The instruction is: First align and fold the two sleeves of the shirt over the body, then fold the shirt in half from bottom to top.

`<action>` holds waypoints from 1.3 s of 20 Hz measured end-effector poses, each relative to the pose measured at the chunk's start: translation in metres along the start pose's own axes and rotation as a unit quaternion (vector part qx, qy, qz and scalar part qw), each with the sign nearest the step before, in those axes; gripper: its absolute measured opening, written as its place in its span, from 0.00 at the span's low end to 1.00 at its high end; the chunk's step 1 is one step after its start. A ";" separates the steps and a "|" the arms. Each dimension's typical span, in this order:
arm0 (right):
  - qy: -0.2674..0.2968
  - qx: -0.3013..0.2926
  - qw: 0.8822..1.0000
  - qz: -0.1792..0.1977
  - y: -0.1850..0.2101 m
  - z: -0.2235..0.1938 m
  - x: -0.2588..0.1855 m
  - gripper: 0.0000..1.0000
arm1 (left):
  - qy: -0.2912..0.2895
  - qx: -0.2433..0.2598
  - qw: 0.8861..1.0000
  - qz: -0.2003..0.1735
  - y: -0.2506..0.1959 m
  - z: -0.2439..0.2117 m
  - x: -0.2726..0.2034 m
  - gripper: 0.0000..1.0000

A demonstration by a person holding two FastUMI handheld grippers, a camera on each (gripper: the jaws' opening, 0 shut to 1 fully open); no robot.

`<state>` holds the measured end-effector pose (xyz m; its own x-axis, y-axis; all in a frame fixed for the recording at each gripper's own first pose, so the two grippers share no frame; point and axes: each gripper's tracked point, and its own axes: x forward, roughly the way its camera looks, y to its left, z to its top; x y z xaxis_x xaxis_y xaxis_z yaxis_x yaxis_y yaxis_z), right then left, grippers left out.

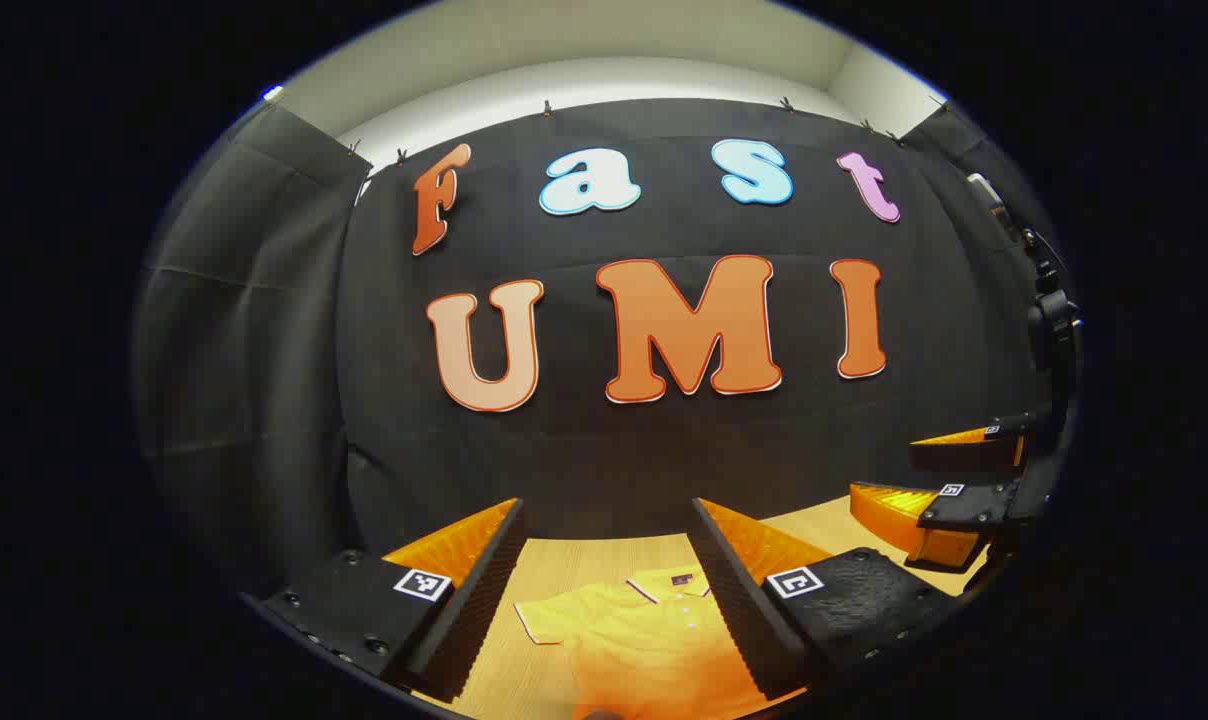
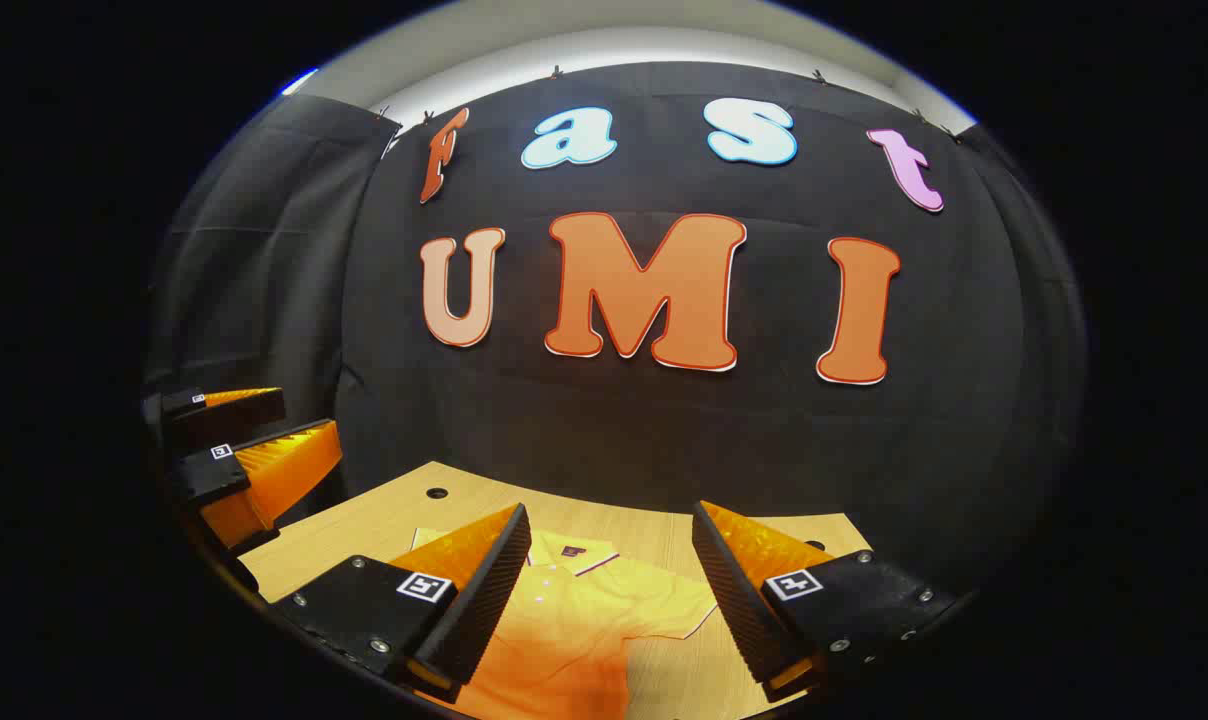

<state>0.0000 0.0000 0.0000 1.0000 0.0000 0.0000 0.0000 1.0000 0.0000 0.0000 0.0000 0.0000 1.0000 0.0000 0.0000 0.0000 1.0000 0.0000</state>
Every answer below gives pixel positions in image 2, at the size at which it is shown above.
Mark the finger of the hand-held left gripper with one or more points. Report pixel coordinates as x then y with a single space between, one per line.
264 475
229 410

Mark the orange T-shirt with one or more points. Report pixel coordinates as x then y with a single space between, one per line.
564 620

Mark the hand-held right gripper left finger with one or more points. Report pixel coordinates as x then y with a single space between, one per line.
484 600

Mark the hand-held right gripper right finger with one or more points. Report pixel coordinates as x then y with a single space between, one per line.
739 600

